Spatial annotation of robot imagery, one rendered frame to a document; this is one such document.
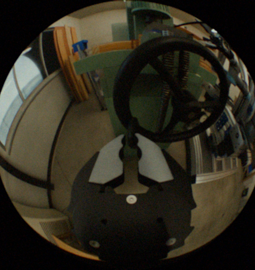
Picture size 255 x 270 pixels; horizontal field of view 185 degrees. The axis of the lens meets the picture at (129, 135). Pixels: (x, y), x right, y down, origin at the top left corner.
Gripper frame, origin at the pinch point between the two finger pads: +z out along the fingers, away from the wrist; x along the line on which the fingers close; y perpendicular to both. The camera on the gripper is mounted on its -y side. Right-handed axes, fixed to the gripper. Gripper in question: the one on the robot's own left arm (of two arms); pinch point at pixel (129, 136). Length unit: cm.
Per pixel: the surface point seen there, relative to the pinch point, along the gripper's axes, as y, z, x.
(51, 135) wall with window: 35, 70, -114
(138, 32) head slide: -43, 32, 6
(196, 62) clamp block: -16.2, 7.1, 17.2
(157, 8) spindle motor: -48, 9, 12
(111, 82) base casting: -9.4, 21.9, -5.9
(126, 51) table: -19.2, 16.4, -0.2
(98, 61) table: -17.2, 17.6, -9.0
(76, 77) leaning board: -41, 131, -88
